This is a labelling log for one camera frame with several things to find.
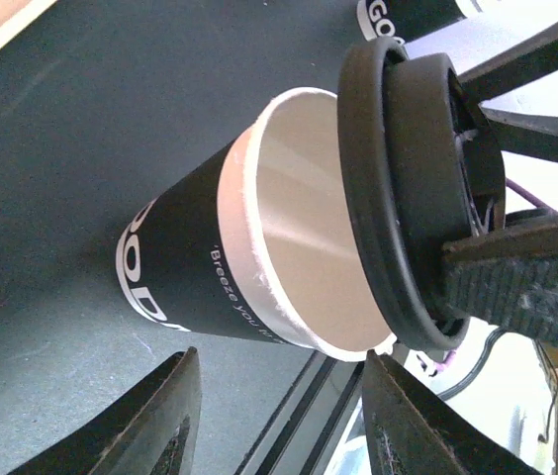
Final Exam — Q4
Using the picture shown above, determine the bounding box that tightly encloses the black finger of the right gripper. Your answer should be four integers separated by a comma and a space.
459, 22, 558, 163
442, 215, 558, 348

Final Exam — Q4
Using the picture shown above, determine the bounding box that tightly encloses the right stack of paper cups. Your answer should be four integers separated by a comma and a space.
356, 0, 498, 44

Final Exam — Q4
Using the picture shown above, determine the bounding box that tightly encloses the white lined paper cup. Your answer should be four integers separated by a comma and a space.
115, 87, 395, 362

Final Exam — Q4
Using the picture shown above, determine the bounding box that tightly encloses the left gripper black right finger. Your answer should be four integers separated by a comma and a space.
362, 350, 537, 475

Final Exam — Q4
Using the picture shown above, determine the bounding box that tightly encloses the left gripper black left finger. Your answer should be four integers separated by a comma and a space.
12, 347, 202, 474

